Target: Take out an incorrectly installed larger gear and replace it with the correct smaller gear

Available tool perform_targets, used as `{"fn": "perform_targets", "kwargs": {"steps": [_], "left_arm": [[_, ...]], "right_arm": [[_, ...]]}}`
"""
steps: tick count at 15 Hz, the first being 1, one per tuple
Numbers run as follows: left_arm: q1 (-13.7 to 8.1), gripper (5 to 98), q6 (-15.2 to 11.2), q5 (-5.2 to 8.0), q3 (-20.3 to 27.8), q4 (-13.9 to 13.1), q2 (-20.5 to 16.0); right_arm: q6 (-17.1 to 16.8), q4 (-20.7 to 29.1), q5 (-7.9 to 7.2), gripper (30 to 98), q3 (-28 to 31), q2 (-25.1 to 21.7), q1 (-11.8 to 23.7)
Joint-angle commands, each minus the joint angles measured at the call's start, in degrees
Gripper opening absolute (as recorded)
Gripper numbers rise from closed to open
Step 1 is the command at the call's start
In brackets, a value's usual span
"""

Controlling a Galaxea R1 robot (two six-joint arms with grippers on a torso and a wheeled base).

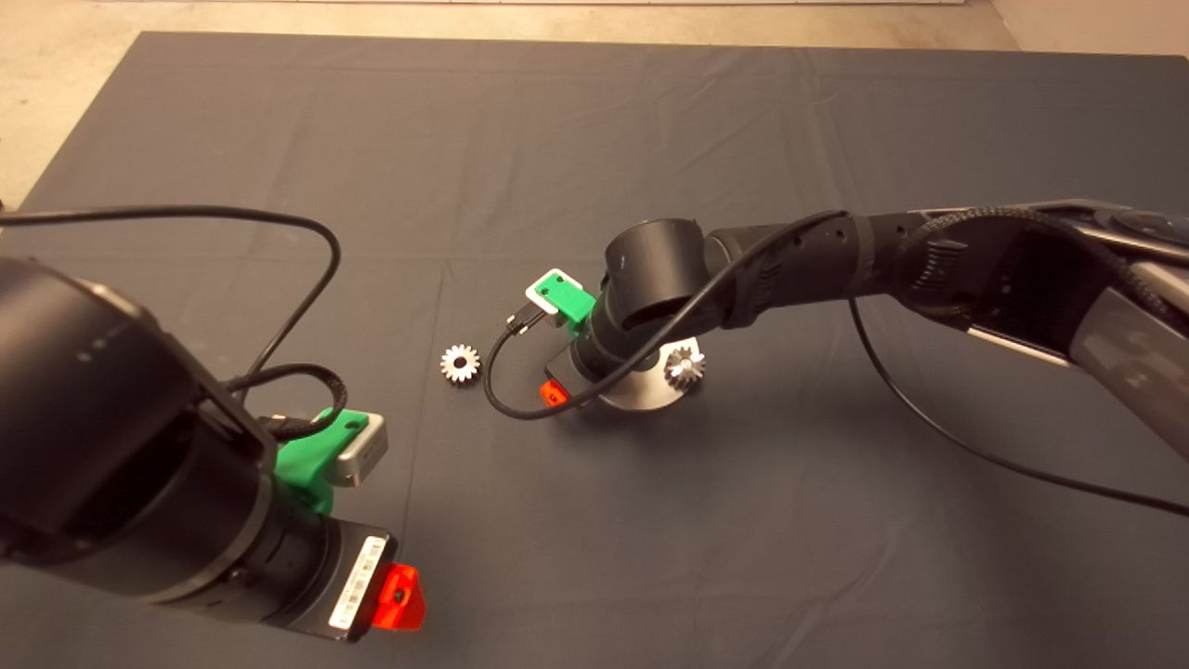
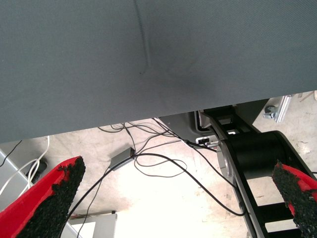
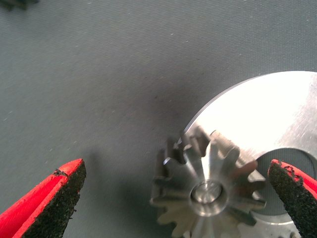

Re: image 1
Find silver camera box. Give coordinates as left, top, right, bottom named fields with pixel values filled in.
left=334, top=413, right=389, bottom=489
left=525, top=268, right=584, bottom=328

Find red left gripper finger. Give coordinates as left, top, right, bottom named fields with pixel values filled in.
left=372, top=562, right=427, bottom=633

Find green right camera mount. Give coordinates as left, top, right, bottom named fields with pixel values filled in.
left=542, top=272, right=597, bottom=335

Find silver right camera box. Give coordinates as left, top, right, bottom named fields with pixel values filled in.
left=525, top=268, right=584, bottom=328

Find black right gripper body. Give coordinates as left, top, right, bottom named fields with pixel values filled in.
left=544, top=346, right=614, bottom=404

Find dark grey table cloth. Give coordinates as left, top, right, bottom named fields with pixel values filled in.
left=0, top=31, right=1189, bottom=669

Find green left camera mount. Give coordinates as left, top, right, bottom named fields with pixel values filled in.
left=275, top=407, right=371, bottom=514

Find round metal plate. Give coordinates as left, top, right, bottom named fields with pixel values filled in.
left=594, top=339, right=707, bottom=413

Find braided right arm cable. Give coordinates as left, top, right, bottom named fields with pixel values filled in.
left=896, top=206, right=1171, bottom=321

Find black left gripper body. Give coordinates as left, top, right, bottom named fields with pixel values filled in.
left=294, top=516, right=399, bottom=644

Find black left camera cable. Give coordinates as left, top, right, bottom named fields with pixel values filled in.
left=0, top=205, right=347, bottom=439

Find silver left camera box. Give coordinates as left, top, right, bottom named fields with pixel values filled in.
left=334, top=413, right=389, bottom=489

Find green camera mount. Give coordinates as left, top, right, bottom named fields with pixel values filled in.
left=542, top=272, right=597, bottom=335
left=275, top=407, right=371, bottom=514

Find small steel gear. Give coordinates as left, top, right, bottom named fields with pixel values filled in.
left=440, top=344, right=482, bottom=385
left=663, top=344, right=707, bottom=389

